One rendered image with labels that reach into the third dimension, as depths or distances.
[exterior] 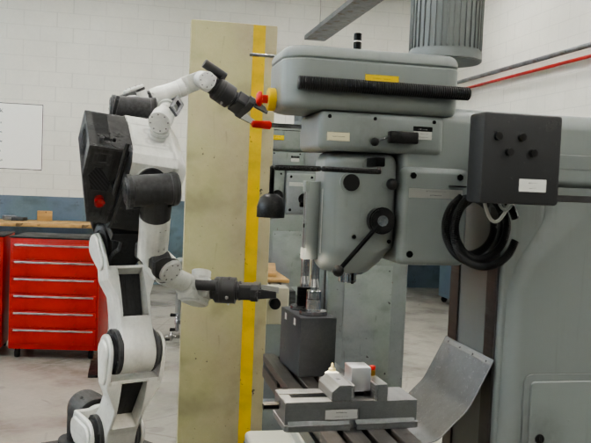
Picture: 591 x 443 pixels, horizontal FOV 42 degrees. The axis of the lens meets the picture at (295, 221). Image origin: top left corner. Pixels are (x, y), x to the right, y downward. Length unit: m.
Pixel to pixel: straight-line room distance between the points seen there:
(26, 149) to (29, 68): 1.11
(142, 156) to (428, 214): 0.83
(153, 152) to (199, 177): 1.46
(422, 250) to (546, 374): 0.46
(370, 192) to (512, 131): 0.40
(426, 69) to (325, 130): 0.31
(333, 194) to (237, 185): 1.80
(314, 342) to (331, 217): 0.56
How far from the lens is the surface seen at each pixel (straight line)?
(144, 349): 2.44
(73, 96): 11.08
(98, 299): 6.54
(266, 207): 1.92
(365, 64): 1.98
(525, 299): 2.10
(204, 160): 3.74
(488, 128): 1.82
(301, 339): 2.41
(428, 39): 2.11
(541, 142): 1.88
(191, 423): 3.93
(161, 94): 2.85
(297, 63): 1.94
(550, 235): 2.12
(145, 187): 2.15
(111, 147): 2.26
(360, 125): 1.97
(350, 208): 1.98
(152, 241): 2.25
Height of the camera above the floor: 1.55
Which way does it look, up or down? 3 degrees down
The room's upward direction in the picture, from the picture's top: 2 degrees clockwise
